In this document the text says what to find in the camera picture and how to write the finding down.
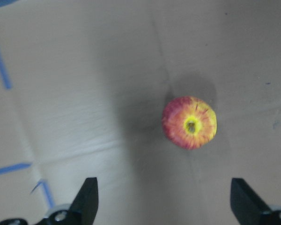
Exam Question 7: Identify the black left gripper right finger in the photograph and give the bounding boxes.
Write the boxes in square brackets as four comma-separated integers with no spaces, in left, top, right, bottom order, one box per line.
[230,178,281,225]

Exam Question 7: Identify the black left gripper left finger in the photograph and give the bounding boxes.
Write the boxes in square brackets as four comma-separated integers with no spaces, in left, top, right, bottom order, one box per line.
[0,177,99,225]

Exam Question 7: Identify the yellow-red apple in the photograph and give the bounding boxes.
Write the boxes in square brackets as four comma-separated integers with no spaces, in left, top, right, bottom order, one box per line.
[162,96,217,150]

